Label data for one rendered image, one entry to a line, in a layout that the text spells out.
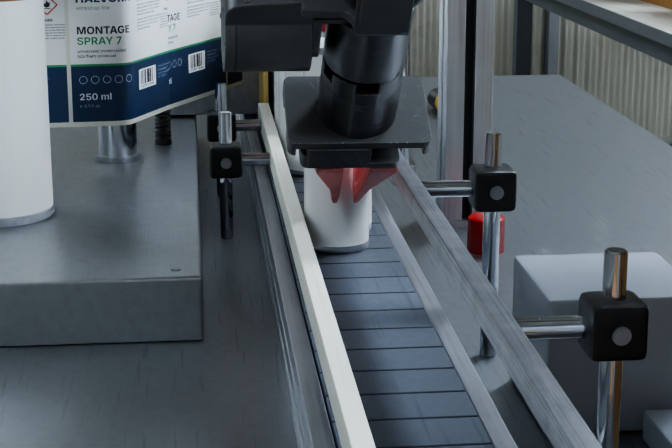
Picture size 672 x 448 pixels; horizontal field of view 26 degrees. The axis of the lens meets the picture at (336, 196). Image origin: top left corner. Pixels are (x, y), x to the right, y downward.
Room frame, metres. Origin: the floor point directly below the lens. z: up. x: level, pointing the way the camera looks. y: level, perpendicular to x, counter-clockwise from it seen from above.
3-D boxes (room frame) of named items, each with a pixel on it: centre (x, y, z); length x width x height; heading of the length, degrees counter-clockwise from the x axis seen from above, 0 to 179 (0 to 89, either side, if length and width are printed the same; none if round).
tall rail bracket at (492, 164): (1.00, -0.09, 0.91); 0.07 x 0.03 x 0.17; 96
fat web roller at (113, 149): (1.43, 0.22, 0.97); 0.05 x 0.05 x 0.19
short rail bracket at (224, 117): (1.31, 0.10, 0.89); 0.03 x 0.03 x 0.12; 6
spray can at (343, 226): (1.11, 0.00, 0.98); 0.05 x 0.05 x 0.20
